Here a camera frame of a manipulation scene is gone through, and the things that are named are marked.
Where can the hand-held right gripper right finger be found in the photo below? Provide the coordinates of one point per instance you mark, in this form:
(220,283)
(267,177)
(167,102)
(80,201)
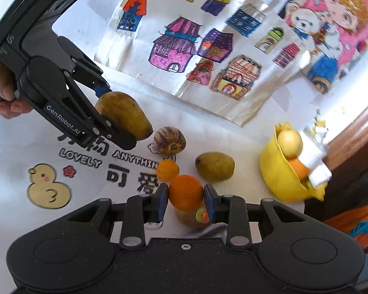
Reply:
(209,203)

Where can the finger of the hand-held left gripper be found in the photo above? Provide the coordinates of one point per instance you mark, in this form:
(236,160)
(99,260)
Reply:
(119,139)
(101,89)

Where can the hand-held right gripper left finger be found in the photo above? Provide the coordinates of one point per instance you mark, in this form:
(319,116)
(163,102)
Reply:
(163,202)

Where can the orange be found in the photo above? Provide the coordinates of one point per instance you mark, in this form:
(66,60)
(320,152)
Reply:
(168,170)
(185,193)

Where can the yellow brown mango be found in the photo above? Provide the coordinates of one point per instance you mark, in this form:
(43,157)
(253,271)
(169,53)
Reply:
(125,113)

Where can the brown kiwi with sticker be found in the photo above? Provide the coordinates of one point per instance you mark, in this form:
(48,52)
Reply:
(187,219)

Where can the person's left hand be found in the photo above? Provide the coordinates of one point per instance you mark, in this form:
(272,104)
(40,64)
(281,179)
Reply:
(3,82)

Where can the green mango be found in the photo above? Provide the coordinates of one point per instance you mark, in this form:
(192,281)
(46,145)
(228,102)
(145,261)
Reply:
(214,166)

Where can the purple striped pepino melon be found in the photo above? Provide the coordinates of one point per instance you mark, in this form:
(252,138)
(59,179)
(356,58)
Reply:
(170,139)

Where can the printed white tablecloth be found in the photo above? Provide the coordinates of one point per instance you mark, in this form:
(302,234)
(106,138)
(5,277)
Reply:
(79,190)

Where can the yellow scalloped bowl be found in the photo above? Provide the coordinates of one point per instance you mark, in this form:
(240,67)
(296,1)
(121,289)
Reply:
(273,171)

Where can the white cup with orange base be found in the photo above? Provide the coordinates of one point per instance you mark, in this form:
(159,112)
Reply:
(297,167)

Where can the large yellow pear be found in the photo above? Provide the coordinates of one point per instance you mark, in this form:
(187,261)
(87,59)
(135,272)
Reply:
(289,144)

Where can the coloured houses drawing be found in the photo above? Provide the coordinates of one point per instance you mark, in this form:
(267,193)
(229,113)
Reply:
(199,21)

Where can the glass jar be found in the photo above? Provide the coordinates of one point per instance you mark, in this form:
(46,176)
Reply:
(314,139)

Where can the yellow flower sprig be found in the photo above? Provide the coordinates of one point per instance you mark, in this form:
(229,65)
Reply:
(319,122)

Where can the girl and teddy bear poster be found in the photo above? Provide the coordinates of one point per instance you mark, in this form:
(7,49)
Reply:
(340,21)

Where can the brown wooden door frame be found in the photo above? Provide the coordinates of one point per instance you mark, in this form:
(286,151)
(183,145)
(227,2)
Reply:
(355,134)

